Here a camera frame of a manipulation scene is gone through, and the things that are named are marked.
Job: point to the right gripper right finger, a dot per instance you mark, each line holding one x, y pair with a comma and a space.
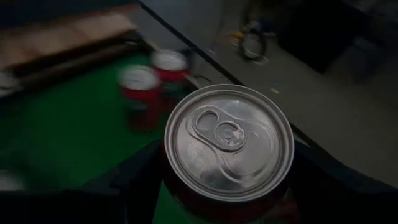
320, 174

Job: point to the red Coca-Cola can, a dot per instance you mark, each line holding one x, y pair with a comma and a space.
230, 140

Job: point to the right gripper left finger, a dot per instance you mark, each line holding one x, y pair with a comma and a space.
143, 186

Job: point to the red Fanta can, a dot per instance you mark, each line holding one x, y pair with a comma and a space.
170, 73
140, 102

